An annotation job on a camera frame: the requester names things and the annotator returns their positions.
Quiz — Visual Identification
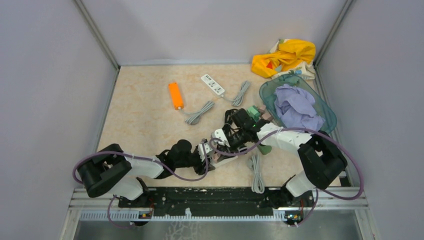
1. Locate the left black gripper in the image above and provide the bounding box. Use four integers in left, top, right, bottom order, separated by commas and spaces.
175, 148, 215, 175

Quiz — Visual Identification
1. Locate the teal plastic basket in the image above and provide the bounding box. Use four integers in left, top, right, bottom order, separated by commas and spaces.
259, 74, 337, 134

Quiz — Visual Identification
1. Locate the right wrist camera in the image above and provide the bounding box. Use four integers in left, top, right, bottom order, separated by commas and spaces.
211, 128, 230, 147

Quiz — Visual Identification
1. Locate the yellow cloth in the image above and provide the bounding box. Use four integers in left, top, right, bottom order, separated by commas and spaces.
250, 38, 316, 80

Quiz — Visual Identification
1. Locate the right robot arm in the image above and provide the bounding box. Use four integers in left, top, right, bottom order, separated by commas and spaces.
216, 108, 348, 206

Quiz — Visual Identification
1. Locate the black power cord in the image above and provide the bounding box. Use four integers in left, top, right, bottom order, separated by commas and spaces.
222, 107, 238, 132

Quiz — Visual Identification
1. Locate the white power strip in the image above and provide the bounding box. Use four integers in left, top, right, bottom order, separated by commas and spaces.
210, 153, 238, 168
200, 74, 226, 97

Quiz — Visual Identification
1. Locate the orange power strip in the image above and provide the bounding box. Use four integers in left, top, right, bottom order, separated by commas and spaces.
168, 82, 184, 110

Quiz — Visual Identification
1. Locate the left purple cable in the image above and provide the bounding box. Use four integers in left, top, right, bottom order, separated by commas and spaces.
72, 142, 211, 229

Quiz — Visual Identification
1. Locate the pink plug orange strip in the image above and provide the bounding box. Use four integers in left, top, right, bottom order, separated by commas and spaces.
260, 112, 274, 122

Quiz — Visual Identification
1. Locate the green power strip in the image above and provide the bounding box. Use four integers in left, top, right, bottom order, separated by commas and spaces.
257, 144, 272, 155

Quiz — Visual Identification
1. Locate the grey coiled cable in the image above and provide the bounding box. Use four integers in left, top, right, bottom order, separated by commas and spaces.
180, 100, 216, 126

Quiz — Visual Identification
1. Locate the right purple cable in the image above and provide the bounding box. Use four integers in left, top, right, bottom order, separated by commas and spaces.
207, 127, 365, 228

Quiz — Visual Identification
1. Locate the grey cable of white strip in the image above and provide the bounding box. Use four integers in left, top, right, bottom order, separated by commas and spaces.
222, 80, 253, 108

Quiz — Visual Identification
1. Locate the purple cable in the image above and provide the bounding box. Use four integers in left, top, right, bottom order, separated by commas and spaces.
207, 127, 365, 228
72, 142, 211, 229

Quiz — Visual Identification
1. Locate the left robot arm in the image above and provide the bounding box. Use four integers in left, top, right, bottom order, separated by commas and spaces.
72, 139, 215, 207

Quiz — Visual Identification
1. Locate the purple cloth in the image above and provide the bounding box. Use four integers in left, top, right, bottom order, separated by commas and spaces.
274, 84, 325, 131

